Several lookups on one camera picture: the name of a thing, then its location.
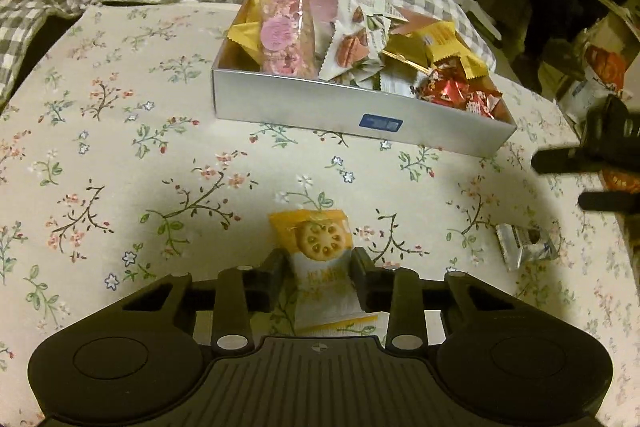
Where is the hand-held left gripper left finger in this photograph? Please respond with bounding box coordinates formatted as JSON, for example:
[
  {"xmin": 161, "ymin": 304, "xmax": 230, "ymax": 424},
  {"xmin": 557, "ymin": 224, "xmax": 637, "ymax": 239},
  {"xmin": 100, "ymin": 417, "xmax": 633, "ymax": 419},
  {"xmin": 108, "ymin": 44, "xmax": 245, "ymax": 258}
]
[{"xmin": 117, "ymin": 249, "xmax": 293, "ymax": 354}]

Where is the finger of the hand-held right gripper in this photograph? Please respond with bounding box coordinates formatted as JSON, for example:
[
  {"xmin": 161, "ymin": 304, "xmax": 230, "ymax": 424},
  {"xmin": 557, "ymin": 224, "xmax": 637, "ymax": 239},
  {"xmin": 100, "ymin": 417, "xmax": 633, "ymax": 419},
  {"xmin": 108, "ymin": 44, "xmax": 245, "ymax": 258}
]
[
  {"xmin": 577, "ymin": 191, "xmax": 640, "ymax": 212},
  {"xmin": 530, "ymin": 146, "xmax": 603, "ymax": 174}
]

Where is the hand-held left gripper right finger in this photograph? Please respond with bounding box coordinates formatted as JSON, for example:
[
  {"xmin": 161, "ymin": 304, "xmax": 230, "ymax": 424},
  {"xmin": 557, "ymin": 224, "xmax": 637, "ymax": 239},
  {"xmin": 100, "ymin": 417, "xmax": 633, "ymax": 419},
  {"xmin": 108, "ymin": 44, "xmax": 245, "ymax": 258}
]
[{"xmin": 351, "ymin": 247, "xmax": 521, "ymax": 354}]

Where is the yellow white biscuit packet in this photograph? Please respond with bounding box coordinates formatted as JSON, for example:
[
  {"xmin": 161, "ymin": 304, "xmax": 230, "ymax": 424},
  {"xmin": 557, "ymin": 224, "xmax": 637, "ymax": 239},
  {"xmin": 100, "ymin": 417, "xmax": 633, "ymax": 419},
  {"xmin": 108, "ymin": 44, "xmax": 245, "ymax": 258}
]
[{"xmin": 268, "ymin": 208, "xmax": 390, "ymax": 345}]

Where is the red white-print snack packet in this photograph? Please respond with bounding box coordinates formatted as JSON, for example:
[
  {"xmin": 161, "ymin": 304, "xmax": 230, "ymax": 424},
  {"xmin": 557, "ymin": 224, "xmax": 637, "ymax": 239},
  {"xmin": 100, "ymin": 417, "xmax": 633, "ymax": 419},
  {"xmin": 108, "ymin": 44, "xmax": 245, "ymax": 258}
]
[{"xmin": 465, "ymin": 89, "xmax": 503, "ymax": 120}]

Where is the shiny dark red snack packet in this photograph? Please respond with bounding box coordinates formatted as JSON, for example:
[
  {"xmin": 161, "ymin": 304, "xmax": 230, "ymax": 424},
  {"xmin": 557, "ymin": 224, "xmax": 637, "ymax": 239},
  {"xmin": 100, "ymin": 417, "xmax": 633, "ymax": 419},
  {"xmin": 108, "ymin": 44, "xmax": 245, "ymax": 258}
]
[{"xmin": 415, "ymin": 57, "xmax": 481, "ymax": 108}]

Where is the silver cardboard box pink inside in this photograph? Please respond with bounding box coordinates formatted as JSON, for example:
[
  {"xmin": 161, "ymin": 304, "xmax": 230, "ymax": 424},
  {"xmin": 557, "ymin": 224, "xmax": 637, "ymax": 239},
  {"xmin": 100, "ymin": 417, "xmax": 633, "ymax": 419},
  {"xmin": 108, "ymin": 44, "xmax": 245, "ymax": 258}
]
[{"xmin": 210, "ymin": 0, "xmax": 517, "ymax": 158}]

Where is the white pecan packet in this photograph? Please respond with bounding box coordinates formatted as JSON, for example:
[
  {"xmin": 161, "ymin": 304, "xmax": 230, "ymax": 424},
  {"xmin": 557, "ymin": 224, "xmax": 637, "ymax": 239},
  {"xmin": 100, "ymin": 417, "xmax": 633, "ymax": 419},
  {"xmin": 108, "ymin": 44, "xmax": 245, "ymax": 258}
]
[
  {"xmin": 347, "ymin": 0, "xmax": 401, "ymax": 32},
  {"xmin": 320, "ymin": 19, "xmax": 386, "ymax": 82}
]

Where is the pink cookie packet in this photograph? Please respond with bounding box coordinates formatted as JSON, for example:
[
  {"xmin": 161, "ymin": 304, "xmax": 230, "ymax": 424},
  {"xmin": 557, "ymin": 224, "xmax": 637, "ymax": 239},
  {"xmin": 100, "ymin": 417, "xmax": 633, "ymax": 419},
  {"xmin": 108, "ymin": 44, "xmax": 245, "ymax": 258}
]
[{"xmin": 260, "ymin": 0, "xmax": 323, "ymax": 78}]

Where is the white bag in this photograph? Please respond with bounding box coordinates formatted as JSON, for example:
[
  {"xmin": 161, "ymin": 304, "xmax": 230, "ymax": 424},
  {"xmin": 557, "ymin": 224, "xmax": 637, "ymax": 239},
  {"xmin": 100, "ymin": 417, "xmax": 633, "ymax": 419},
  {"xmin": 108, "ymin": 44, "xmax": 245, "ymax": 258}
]
[{"xmin": 557, "ymin": 77, "xmax": 592, "ymax": 128}]

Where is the orange snack bag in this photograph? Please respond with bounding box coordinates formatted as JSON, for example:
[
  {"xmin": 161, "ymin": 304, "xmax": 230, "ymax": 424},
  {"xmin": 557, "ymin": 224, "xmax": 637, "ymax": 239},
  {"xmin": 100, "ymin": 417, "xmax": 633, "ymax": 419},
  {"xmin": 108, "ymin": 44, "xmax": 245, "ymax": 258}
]
[{"xmin": 582, "ymin": 42, "xmax": 631, "ymax": 92}]

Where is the silver snack packet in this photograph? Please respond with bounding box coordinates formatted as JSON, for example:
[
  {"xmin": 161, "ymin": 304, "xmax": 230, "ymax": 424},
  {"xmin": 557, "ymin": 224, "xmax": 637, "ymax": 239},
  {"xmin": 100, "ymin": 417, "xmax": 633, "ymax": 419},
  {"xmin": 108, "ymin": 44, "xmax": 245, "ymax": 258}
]
[{"xmin": 495, "ymin": 224, "xmax": 559, "ymax": 273}]

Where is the yellow snack packet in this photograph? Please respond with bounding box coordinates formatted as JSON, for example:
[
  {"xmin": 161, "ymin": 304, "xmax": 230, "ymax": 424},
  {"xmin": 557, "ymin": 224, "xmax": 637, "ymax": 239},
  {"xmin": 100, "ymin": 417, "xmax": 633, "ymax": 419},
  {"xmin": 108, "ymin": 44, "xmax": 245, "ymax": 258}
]
[
  {"xmin": 450, "ymin": 47, "xmax": 488, "ymax": 80},
  {"xmin": 227, "ymin": 0, "xmax": 268, "ymax": 58},
  {"xmin": 385, "ymin": 21, "xmax": 458, "ymax": 65}
]

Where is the white green snack packet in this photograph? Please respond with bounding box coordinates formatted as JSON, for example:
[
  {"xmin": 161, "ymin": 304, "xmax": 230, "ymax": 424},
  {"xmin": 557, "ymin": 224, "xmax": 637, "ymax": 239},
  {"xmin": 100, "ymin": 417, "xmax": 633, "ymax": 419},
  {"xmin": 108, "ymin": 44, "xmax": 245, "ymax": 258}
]
[{"xmin": 345, "ymin": 67, "xmax": 417, "ymax": 98}]

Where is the floral tablecloth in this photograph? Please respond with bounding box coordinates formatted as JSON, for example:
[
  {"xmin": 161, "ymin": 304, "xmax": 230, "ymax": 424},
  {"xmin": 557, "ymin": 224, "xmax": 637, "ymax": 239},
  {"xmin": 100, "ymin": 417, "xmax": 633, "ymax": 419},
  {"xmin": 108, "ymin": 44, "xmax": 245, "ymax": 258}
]
[{"xmin": 0, "ymin": 0, "xmax": 640, "ymax": 427}]

